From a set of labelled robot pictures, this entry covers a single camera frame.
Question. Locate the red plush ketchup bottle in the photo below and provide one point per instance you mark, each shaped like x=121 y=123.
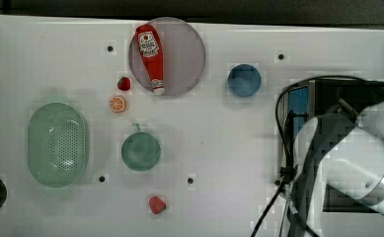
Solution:
x=151 y=51

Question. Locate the red toy strawberry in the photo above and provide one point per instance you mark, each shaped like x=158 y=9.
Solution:
x=124 y=84

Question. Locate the green perforated colander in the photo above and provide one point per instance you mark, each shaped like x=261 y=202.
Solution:
x=57 y=145

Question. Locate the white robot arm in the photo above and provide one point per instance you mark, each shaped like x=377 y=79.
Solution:
x=348 y=155

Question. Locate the orange slice toy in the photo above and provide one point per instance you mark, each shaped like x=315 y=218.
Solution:
x=117 y=104

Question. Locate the black toy oven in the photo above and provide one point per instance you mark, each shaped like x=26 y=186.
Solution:
x=322 y=95

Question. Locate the green mug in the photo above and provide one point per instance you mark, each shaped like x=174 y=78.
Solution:
x=141 y=151

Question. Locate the grey round plate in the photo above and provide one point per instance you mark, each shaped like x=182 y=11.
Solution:
x=184 y=54

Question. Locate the blue cup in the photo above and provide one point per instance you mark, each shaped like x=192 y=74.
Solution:
x=244 y=80

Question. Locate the red toy fruit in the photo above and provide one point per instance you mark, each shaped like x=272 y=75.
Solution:
x=156 y=205

